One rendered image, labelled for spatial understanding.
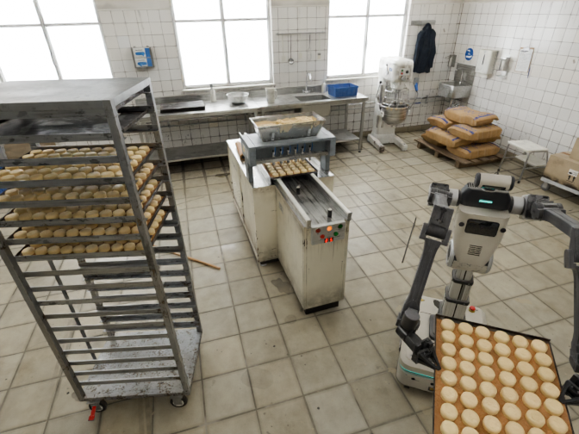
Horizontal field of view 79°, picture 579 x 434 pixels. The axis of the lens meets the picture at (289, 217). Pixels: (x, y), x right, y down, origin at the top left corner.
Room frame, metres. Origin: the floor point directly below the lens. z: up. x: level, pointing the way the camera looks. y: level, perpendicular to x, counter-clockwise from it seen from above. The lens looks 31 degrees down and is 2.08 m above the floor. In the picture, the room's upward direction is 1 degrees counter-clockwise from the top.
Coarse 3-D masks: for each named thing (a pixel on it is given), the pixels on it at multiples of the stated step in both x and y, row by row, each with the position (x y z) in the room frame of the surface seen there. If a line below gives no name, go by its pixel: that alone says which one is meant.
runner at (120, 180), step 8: (0, 184) 1.27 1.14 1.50; (8, 184) 1.27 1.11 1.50; (16, 184) 1.27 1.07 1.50; (24, 184) 1.27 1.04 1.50; (32, 184) 1.28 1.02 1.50; (40, 184) 1.28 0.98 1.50; (48, 184) 1.28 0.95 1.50; (56, 184) 1.28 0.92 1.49; (64, 184) 1.28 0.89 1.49; (72, 184) 1.28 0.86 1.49; (80, 184) 1.28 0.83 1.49; (88, 184) 1.28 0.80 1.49; (96, 184) 1.29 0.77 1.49; (104, 184) 1.29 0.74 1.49
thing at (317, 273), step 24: (312, 192) 2.46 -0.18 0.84; (288, 216) 2.28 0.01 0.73; (312, 216) 2.09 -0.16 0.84; (336, 216) 2.09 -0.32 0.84; (288, 240) 2.30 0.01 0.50; (336, 240) 2.03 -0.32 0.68; (288, 264) 2.31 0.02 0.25; (312, 264) 1.98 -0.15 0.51; (336, 264) 2.03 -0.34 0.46; (312, 288) 1.98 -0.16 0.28; (336, 288) 2.04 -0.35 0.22; (312, 312) 2.01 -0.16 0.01
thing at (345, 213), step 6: (306, 174) 2.78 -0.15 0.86; (312, 174) 2.67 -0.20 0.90; (312, 180) 2.64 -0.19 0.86; (318, 180) 2.55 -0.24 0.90; (318, 186) 2.52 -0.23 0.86; (324, 186) 2.44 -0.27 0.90; (324, 192) 2.40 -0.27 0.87; (330, 192) 2.34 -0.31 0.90; (330, 198) 2.29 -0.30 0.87; (336, 198) 2.24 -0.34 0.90; (336, 204) 2.19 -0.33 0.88; (342, 204) 2.15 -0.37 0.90; (342, 210) 2.10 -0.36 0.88; (348, 210) 2.06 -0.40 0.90; (348, 216) 2.02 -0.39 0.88
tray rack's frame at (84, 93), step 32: (0, 96) 1.36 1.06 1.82; (32, 96) 1.34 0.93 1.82; (64, 96) 1.33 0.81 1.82; (96, 96) 1.32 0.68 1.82; (128, 96) 1.43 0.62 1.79; (128, 352) 1.55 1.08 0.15; (160, 352) 1.55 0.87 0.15; (192, 352) 1.54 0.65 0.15; (128, 384) 1.32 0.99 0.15; (160, 384) 1.32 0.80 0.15
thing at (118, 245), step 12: (156, 216) 1.60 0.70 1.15; (156, 228) 1.51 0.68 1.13; (120, 240) 1.38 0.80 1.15; (132, 240) 1.38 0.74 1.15; (24, 252) 1.30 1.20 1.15; (36, 252) 1.30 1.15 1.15; (48, 252) 1.31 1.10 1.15; (60, 252) 1.32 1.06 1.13; (72, 252) 1.32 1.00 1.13; (84, 252) 1.32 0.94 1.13
